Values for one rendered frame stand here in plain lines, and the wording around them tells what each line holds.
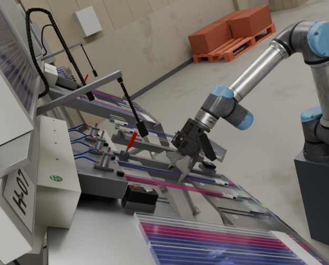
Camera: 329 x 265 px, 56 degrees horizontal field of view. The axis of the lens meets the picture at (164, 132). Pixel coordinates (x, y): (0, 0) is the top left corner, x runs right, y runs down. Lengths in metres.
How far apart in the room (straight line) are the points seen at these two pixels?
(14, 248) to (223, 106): 0.85
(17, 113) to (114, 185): 0.36
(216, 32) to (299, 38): 4.51
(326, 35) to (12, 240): 1.10
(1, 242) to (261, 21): 5.72
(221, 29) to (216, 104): 4.78
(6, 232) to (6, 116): 0.17
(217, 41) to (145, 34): 1.26
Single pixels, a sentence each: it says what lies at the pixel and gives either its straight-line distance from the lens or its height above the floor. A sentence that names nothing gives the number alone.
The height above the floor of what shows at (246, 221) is 0.80.
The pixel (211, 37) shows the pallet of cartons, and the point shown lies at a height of 0.39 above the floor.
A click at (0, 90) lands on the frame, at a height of 1.46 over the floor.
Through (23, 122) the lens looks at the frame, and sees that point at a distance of 0.46.
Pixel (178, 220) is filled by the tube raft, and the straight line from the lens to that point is 0.79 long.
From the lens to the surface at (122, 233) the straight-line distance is 0.67.
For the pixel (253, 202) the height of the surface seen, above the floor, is 0.73.
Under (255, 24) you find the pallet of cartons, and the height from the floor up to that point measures 0.32.
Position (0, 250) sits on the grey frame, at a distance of 0.37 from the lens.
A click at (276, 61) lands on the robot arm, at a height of 1.08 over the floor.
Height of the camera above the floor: 1.50
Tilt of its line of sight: 25 degrees down
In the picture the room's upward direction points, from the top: 23 degrees counter-clockwise
